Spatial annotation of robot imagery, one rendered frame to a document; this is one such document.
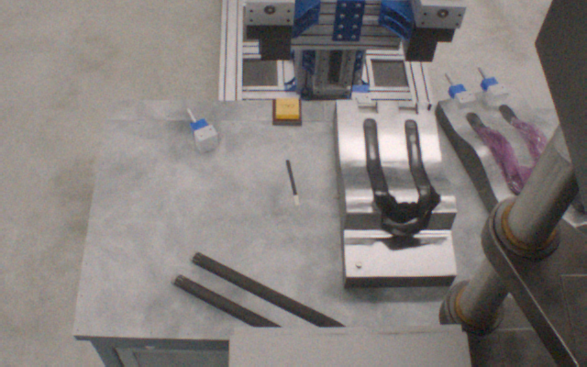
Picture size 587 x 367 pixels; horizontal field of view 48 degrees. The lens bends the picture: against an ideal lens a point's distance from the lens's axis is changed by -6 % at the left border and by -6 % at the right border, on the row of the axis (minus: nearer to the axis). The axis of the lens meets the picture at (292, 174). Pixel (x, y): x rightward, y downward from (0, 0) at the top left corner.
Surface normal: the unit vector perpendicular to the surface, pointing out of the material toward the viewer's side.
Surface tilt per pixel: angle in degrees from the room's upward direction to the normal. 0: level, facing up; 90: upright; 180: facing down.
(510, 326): 0
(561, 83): 90
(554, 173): 90
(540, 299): 0
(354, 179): 28
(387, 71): 0
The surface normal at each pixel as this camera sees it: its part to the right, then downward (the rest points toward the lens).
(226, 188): 0.04, -0.57
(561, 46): -1.00, -0.01
